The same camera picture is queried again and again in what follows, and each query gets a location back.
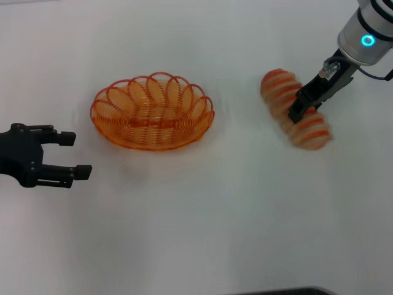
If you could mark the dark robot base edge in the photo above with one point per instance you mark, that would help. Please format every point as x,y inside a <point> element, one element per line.
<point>285,291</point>

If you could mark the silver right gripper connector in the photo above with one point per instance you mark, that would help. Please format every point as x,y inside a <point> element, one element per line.
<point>328,69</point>

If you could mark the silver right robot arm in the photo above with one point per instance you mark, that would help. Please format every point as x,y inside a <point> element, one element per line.
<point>368,27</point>

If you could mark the orange white striped bread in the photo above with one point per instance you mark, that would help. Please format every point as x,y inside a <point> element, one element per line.
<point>279,92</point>

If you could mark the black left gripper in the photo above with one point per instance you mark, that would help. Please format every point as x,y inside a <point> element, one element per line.
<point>18,153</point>

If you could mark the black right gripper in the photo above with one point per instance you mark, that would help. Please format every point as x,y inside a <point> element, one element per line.
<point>328,83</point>

